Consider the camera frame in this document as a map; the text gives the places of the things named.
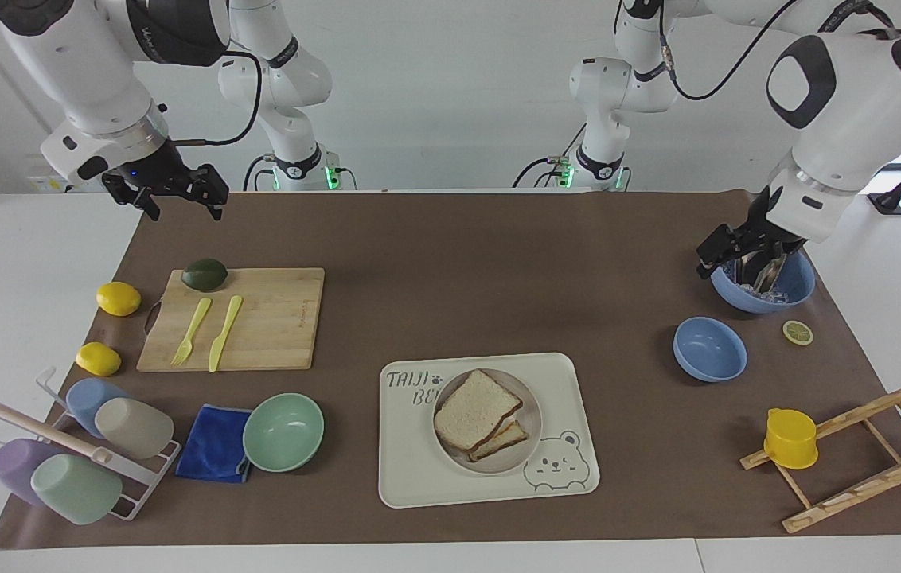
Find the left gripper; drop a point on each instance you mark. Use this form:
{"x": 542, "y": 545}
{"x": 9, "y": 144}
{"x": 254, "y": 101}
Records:
{"x": 761, "y": 219}

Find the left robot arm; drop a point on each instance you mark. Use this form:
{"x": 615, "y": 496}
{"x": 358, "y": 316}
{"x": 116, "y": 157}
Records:
{"x": 848, "y": 119}

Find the beige plastic cup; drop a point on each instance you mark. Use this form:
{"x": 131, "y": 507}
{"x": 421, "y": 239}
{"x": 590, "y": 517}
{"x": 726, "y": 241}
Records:
{"x": 136, "y": 428}

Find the empty blue bowl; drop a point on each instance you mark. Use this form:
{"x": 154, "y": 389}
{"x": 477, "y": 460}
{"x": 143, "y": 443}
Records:
{"x": 709, "y": 350}

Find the blue folded cloth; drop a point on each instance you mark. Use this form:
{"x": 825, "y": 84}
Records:
{"x": 210, "y": 446}

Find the large white bread slice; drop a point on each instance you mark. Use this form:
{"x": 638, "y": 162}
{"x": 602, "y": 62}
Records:
{"x": 474, "y": 410}

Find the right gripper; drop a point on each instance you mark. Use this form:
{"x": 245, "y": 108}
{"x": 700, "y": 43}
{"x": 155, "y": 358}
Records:
{"x": 160, "y": 171}

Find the blue bowl with clear cubes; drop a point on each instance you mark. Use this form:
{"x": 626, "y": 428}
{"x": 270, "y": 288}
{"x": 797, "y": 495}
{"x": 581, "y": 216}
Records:
{"x": 801, "y": 282}

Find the yellow-green plastic fork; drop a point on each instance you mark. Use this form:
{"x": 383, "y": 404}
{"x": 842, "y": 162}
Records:
{"x": 190, "y": 330}

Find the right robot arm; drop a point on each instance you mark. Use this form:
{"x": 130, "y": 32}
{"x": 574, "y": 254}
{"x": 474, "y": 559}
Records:
{"x": 84, "y": 72}

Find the wooden rack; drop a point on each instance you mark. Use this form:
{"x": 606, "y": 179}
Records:
{"x": 864, "y": 485}

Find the yellow-green plastic knife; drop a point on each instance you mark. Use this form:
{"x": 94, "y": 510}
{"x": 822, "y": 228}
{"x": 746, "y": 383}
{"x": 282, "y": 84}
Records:
{"x": 224, "y": 334}

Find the lemon slice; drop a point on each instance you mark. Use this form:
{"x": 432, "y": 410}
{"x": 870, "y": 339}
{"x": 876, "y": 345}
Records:
{"x": 797, "y": 333}

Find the blue plastic cup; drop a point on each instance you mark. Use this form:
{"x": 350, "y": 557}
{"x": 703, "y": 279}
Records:
{"x": 84, "y": 398}

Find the beige round plate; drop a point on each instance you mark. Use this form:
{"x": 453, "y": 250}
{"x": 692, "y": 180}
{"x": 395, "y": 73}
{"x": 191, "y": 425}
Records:
{"x": 532, "y": 410}

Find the small white bread slice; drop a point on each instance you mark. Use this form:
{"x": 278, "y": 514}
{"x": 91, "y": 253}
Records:
{"x": 510, "y": 439}

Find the white cup rack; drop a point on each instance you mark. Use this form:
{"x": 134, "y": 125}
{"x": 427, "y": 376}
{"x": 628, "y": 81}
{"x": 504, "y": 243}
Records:
{"x": 37, "y": 426}

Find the green plastic cup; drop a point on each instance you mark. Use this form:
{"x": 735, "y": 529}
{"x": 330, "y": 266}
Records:
{"x": 76, "y": 489}

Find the dark green avocado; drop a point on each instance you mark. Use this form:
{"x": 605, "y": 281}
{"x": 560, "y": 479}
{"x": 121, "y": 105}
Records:
{"x": 204, "y": 274}

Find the yellow lemon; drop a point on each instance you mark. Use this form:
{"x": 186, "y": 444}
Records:
{"x": 118, "y": 298}
{"x": 99, "y": 359}

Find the green bowl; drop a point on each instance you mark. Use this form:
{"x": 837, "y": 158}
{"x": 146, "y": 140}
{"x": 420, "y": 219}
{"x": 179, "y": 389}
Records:
{"x": 283, "y": 434}

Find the cream tray with bear print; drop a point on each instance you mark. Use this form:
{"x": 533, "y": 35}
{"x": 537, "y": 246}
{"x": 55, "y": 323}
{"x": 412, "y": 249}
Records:
{"x": 411, "y": 469}

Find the wooden cutting board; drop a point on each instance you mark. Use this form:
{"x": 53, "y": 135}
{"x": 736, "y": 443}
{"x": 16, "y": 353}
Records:
{"x": 275, "y": 326}

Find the purple plastic cup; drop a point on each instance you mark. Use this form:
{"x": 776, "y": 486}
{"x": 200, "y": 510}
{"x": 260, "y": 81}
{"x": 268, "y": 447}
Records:
{"x": 14, "y": 469}

